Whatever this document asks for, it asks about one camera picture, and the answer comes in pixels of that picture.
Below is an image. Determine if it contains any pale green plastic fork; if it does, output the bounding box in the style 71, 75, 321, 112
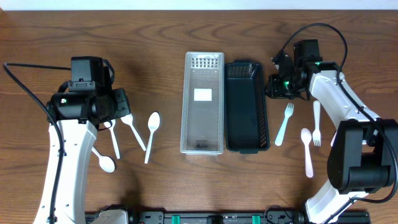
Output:
275, 103, 294, 146

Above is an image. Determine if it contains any pink-white plastic spoon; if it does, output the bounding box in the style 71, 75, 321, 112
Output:
300, 128, 313, 178

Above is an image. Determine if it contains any white plastic fork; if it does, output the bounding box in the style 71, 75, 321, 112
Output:
312, 100, 322, 147

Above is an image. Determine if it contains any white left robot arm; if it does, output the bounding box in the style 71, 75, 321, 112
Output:
34, 87, 131, 223

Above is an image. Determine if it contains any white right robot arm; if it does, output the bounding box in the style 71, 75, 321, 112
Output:
267, 52, 397, 223

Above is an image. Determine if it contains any white spoon near arm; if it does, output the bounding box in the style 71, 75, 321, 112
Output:
91, 147, 116, 173

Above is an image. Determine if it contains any white utensil under gripper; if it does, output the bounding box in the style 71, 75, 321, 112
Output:
104, 119, 121, 159

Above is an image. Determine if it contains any white spoon upright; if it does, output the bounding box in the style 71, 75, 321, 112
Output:
144, 111, 160, 164

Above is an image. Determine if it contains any dark green mesh basket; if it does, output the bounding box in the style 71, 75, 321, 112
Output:
224, 60, 270, 154

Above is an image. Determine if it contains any pink plastic fork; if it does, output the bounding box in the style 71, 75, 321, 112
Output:
330, 131, 337, 147

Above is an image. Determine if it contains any clear mesh plastic basket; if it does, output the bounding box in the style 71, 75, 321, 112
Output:
180, 52, 224, 156

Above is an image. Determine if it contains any white utensil handle diagonal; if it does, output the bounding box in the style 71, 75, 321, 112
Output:
121, 113, 146, 151

